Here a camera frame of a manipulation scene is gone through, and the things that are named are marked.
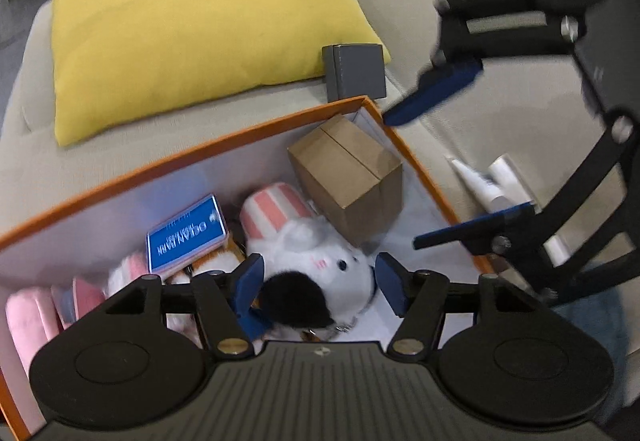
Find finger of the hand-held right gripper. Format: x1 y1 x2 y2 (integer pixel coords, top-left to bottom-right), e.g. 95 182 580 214
414 121 635 306
382 0 586 127

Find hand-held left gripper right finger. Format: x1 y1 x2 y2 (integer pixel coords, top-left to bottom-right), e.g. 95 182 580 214
375 252 543 358

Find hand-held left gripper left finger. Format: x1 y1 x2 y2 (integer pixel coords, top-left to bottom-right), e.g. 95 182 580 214
104 255 266 358

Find brown sailor dog plush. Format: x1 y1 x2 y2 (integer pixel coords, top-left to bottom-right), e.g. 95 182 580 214
165 238 247 284

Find white lotion tube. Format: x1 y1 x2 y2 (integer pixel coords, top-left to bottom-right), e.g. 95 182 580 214
487 154 571 267

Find white plush dog black ear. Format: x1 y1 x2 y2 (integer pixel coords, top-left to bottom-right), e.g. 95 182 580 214
239 181 378 342

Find blue card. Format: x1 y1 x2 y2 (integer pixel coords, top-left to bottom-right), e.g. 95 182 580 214
145 194 231 274

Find small grey box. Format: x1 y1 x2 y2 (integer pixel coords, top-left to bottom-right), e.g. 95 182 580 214
321 42 388 103

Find crochet bunny doll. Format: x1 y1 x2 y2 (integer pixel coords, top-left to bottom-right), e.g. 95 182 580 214
106 252 151 297

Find brown cardboard box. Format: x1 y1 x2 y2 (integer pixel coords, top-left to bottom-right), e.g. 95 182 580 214
287 114 405 249

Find orange storage box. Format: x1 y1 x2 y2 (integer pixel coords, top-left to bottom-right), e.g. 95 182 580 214
0 95 493 441

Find pink cat-ear wallet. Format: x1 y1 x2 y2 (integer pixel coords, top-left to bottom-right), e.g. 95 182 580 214
50 276 107 329

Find pink fabric pouch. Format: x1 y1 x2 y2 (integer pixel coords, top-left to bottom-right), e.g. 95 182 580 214
5 287 66 374

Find slim white tube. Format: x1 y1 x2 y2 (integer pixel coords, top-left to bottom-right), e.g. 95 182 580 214
450 158 506 214

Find person's blue jeans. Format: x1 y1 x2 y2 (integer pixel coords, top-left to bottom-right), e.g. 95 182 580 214
565 291 628 372

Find yellow pillow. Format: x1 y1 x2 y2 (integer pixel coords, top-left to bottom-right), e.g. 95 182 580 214
52 0 392 147

